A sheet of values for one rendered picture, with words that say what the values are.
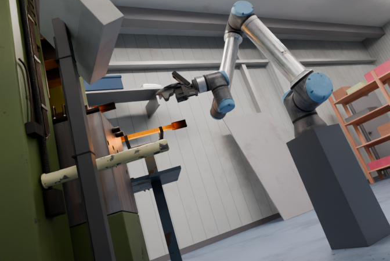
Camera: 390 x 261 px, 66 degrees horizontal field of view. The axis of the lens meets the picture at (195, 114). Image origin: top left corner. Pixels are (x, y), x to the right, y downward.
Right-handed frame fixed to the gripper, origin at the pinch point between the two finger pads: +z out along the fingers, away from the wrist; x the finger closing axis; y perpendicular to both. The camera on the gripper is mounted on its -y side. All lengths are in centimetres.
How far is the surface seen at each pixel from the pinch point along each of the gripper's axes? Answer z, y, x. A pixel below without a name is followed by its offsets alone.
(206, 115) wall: -74, -101, 359
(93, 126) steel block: 31.2, 15.0, -16.0
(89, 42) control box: 17, 5, -60
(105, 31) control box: 10, 8, -67
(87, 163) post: 24, 43, -60
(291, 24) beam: -325, -261, 406
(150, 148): 8, 38, -39
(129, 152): 16, 38, -39
